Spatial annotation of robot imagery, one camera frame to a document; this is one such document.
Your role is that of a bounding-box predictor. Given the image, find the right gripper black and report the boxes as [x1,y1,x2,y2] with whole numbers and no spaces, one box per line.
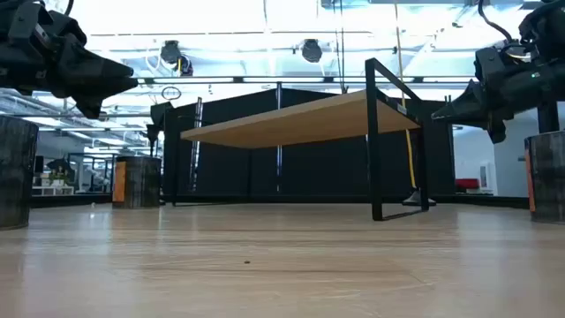
[431,45,565,145]

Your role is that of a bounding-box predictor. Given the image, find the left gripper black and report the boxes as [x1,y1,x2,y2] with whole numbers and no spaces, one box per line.
[0,0,139,120]

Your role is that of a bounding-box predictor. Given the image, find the orange-label ribbed candle jar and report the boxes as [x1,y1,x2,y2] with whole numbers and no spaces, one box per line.
[111,155,162,210]
[524,130,565,224]

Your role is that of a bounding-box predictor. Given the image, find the grey glass candle jar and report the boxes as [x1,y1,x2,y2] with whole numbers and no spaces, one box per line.
[0,115,40,231]

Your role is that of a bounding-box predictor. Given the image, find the red seat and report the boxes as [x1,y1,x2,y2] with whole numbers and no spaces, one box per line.
[454,178,482,193]

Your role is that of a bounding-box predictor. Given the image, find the dark studio lamp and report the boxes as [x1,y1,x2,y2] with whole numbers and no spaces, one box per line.
[149,101,176,130]

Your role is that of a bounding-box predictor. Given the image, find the black round ceiling reel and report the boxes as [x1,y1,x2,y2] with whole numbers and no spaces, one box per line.
[159,39,183,65]
[300,38,324,64]

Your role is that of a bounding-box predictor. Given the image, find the white shelf unit with plants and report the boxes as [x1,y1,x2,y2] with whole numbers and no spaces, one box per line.
[31,166,76,197]

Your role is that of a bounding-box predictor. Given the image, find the black ladder-like stand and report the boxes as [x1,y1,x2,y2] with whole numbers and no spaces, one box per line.
[189,96,205,193]

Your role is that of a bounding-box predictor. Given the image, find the black partition panel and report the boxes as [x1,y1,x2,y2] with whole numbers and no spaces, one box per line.
[162,87,456,198]

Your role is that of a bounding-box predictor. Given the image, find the silver vertical pole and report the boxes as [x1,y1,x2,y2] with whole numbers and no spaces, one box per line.
[275,81,284,193]

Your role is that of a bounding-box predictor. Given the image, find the white wall box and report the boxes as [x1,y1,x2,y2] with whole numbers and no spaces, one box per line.
[478,162,492,192]

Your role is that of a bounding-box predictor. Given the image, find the hanging black ring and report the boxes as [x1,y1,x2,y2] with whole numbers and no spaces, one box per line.
[161,85,183,102]

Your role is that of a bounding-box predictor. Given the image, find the yellow extension cable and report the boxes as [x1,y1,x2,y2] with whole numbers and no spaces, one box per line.
[393,0,418,192]

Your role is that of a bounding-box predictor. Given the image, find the black table frame rails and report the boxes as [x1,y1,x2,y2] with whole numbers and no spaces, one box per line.
[29,192,531,210]

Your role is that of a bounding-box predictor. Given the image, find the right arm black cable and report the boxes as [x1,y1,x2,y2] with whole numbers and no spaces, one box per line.
[477,0,516,45]

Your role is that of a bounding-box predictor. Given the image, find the wooden shelf with black frame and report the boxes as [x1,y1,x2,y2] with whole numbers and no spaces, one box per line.
[171,57,430,222]

